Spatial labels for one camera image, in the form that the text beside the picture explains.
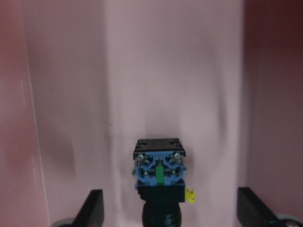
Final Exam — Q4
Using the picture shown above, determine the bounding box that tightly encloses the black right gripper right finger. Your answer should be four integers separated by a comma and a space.
237, 187, 284, 227

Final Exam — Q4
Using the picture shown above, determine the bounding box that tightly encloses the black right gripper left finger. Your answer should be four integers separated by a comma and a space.
72, 189, 104, 227

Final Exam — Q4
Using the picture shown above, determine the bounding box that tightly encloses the yellow push button switch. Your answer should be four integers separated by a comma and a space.
132, 138, 191, 227

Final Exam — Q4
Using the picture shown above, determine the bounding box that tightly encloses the pink plastic bin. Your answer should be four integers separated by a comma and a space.
0, 0, 303, 227

